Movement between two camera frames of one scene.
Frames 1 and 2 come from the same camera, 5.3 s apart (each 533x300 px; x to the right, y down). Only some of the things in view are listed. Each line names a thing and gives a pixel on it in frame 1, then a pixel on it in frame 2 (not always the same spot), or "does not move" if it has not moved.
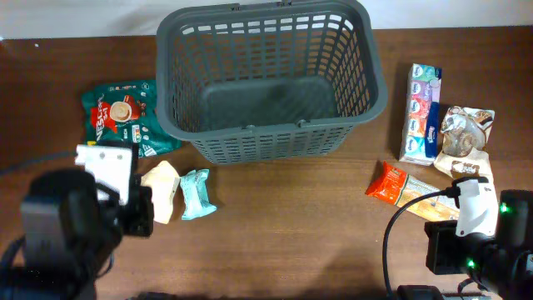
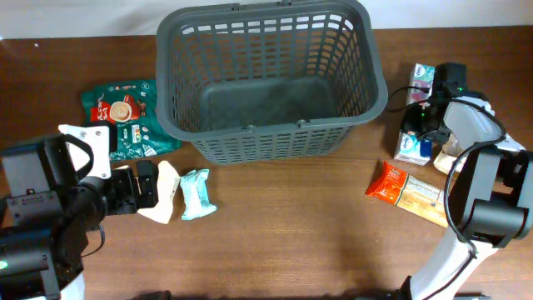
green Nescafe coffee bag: [120, 113] does not move
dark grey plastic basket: [268, 82] does not move
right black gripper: [438, 247] to [422, 121]
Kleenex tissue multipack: [420, 136] does not move
